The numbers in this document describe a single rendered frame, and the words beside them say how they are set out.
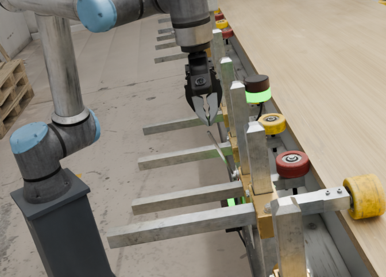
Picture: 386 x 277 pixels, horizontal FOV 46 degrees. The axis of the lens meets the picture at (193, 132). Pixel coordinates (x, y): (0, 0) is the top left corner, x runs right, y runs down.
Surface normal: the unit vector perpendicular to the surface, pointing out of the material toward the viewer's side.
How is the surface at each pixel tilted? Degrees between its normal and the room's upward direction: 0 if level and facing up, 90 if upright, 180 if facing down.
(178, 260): 0
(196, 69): 30
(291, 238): 90
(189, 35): 90
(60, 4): 80
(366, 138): 0
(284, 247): 90
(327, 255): 0
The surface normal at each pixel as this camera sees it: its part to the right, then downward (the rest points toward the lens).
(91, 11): -0.65, 0.43
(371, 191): -0.10, -0.37
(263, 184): 0.04, 0.41
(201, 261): -0.18, -0.89
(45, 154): 0.67, 0.20
